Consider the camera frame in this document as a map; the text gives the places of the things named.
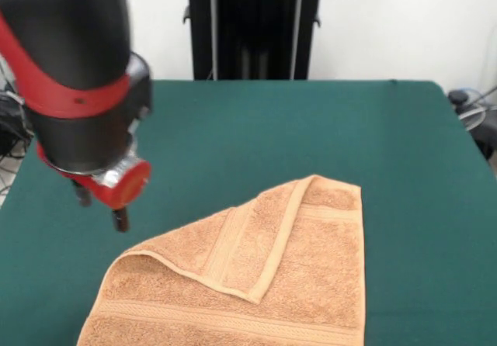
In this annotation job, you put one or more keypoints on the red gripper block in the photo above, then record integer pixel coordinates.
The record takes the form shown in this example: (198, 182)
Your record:
(124, 189)

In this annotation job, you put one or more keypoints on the tan terry towel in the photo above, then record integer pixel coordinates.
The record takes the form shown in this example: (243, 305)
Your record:
(272, 264)

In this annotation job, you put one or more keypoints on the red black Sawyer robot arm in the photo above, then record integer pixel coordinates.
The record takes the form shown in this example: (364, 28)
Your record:
(70, 51)

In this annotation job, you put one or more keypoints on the dark green table cloth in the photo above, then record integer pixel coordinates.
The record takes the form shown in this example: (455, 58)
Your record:
(349, 129)

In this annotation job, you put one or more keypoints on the black round floor foot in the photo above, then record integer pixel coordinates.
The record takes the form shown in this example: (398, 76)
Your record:
(459, 97)

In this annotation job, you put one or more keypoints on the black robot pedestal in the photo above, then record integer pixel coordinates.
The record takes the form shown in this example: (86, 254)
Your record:
(252, 32)

